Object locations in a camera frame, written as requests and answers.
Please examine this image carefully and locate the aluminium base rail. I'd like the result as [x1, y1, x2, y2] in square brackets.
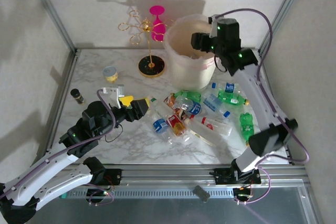
[26, 164, 308, 189]

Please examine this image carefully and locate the pink wine glass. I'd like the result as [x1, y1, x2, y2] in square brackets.
[149, 5, 167, 42]

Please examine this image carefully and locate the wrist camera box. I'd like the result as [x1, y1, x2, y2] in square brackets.
[208, 15, 224, 39]
[101, 84, 125, 109]

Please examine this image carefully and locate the crushed clear bottle blue label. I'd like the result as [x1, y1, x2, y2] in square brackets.
[174, 94, 209, 117]

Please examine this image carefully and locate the white plastic bin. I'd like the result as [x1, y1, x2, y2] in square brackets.
[163, 14, 227, 91]

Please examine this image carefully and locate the grey metal sheet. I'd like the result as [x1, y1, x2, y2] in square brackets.
[10, 187, 325, 224]

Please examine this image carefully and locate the aluminium side rail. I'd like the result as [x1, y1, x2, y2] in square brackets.
[259, 50, 293, 166]
[41, 50, 81, 158]

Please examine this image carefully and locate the clear bottle red round label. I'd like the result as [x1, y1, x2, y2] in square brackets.
[189, 115, 234, 137]

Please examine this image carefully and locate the crushed green plastic bottle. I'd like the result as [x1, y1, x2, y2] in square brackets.
[172, 89, 203, 102]

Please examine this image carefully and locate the gold wire glass stand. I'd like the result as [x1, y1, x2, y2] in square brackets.
[117, 9, 175, 79]

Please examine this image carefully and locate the aluminium frame post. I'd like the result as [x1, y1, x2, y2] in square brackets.
[258, 0, 312, 55]
[25, 0, 81, 55]

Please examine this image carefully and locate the red label tea bottle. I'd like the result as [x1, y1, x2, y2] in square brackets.
[165, 113, 191, 143]

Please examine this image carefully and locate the crushed orange label bottle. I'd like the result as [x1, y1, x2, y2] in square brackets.
[163, 93, 191, 125]

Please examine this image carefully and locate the yellow tin can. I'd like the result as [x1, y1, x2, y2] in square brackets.
[102, 66, 119, 84]

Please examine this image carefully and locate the dark grey clip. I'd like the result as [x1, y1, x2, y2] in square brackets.
[192, 185, 211, 203]

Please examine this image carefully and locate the aluminium back rail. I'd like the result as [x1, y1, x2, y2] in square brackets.
[76, 47, 260, 51]

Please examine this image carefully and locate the small black bottle gold label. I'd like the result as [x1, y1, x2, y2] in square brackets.
[70, 88, 85, 105]

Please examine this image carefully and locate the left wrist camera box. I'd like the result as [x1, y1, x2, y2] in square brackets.
[101, 84, 125, 109]

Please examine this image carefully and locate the tall clear plastic bottle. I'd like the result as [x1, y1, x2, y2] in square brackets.
[148, 97, 171, 121]

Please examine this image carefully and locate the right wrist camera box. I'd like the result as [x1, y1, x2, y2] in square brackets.
[208, 15, 224, 39]

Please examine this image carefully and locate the translucent bin liner bag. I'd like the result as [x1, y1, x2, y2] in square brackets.
[162, 13, 227, 71]

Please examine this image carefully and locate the grey slotted cable duct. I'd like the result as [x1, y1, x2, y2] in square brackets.
[59, 188, 235, 200]

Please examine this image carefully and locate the clear bottle gold label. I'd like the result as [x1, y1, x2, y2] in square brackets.
[187, 123, 224, 147]

